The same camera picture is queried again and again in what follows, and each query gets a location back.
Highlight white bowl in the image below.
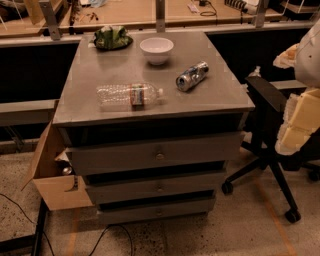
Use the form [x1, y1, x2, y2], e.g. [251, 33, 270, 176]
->
[140, 37, 174, 65]

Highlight wooden workbench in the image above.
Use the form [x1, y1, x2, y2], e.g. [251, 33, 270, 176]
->
[0, 0, 319, 38]

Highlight grey drawer cabinet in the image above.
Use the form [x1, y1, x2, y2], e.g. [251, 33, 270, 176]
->
[53, 32, 254, 224]

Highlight clear plastic water bottle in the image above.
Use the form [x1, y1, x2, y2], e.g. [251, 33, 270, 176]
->
[96, 83, 164, 111]

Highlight cardboard box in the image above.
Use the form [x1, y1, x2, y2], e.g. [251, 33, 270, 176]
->
[21, 99, 95, 212]

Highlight redbull can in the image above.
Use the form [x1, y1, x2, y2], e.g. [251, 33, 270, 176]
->
[176, 61, 209, 92]

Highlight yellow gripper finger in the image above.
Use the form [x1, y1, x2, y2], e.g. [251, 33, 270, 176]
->
[276, 89, 320, 155]

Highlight black floor cable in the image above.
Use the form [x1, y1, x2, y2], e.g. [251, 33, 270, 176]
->
[0, 192, 135, 256]

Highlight can inside cardboard box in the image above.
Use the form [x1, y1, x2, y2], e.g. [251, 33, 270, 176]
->
[62, 167, 73, 176]

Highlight black metal stand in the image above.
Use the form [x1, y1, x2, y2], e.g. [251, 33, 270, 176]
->
[0, 200, 48, 256]

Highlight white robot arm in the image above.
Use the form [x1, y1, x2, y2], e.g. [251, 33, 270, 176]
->
[273, 21, 320, 155]

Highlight black office chair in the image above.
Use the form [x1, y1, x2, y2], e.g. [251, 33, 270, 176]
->
[221, 76, 320, 223]

